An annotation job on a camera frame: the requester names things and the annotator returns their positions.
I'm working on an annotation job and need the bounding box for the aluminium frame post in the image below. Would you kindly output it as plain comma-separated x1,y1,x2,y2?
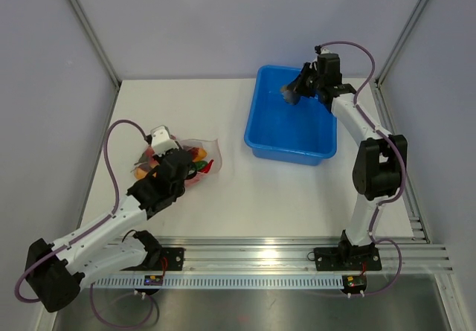
54,0,120,86
375,0,430,88

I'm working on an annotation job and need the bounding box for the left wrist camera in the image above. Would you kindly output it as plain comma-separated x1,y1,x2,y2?
149,125,180,156

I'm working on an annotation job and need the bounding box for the red toy chili pepper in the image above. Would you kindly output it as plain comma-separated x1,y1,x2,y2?
199,159,214,174

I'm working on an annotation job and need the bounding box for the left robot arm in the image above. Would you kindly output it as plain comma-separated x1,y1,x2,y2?
25,149,195,312

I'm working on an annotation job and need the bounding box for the white slotted cable duct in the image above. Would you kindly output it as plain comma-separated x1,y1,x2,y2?
94,274,344,290

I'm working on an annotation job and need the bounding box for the green toy pepper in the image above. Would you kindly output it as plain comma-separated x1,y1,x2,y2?
195,160,208,171

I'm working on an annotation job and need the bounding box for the aluminium frame post left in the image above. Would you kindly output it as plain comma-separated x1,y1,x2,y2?
54,0,120,86

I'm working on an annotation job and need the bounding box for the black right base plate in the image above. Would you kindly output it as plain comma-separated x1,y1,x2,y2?
312,246,382,271

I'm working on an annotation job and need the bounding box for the orange toy fruit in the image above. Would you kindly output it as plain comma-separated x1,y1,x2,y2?
133,164,156,180

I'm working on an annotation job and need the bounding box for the grey toy fish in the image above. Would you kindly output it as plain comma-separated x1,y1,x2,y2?
280,83,301,106

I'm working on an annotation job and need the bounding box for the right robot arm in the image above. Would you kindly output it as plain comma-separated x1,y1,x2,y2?
281,47,408,271

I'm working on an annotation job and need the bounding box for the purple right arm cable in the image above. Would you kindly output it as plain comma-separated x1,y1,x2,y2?
300,40,406,298

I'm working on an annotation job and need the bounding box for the clear zip top bag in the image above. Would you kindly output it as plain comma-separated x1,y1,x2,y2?
132,139,222,188

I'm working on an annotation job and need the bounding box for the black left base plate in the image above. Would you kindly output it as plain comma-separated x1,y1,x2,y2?
159,247,185,272

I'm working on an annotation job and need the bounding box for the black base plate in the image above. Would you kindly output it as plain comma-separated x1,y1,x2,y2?
159,247,185,272
312,246,382,271

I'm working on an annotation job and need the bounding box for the aluminium frame post right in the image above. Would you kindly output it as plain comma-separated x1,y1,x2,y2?
375,0,430,88

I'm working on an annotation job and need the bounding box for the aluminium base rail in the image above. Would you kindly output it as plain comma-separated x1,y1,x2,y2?
103,236,453,272

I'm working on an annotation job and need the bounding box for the blue plastic bin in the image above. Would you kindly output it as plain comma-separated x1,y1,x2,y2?
244,65,337,166

